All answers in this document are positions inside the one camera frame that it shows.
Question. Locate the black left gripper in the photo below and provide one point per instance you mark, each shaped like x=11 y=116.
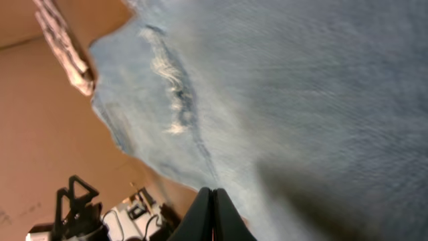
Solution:
x=80 y=222

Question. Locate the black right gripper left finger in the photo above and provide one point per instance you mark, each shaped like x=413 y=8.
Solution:
x=196 y=224

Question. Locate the blue denim jeans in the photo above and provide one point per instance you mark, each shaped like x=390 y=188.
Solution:
x=311 y=114

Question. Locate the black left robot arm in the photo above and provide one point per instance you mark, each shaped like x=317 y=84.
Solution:
x=137 y=217

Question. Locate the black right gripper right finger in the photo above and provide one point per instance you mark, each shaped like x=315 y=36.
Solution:
x=228 y=224

